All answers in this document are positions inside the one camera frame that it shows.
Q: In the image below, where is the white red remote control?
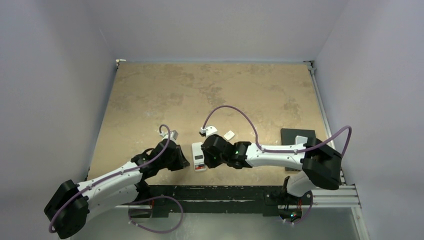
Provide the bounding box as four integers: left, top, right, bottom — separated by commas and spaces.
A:
191, 142, 207, 172

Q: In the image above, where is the white battery cover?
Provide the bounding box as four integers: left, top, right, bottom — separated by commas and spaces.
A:
223, 130, 235, 141

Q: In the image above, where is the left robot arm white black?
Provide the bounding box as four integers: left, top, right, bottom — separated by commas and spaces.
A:
43, 139, 190, 239

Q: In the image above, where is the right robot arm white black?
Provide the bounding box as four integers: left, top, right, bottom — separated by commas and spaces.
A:
200, 134, 343, 204

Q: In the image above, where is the black perforated box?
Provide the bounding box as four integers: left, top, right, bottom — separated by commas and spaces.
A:
280, 128, 317, 172

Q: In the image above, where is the white device on box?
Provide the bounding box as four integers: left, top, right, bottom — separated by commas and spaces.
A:
294, 135, 308, 145

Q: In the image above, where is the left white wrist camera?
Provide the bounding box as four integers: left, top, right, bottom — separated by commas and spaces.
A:
159, 130, 179, 143

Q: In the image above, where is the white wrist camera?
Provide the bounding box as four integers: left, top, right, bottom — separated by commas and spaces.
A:
199, 125, 218, 138
159, 130, 179, 143

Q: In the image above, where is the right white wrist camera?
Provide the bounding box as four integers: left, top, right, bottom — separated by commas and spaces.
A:
199, 125, 218, 138

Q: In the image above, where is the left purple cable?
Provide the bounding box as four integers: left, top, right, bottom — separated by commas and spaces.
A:
48, 124, 171, 234

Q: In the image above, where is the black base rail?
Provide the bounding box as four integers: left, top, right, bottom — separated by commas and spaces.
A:
138, 185, 299, 218

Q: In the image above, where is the purple loop cable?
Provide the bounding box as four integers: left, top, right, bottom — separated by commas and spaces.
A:
127, 196, 185, 235

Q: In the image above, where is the aluminium frame rail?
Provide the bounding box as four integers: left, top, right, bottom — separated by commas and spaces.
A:
299, 61, 360, 208

